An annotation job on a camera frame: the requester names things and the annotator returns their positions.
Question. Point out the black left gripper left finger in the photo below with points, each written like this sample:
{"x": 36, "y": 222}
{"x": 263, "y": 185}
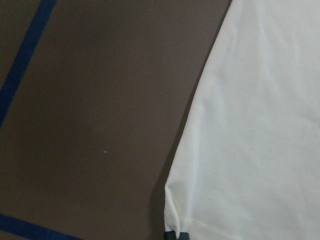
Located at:
{"x": 170, "y": 235}

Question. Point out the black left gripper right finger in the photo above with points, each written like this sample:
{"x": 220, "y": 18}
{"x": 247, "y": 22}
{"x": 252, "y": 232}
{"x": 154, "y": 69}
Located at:
{"x": 184, "y": 236}

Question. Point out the cream white long-sleeve shirt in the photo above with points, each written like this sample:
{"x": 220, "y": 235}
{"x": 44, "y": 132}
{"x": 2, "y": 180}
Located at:
{"x": 247, "y": 166}

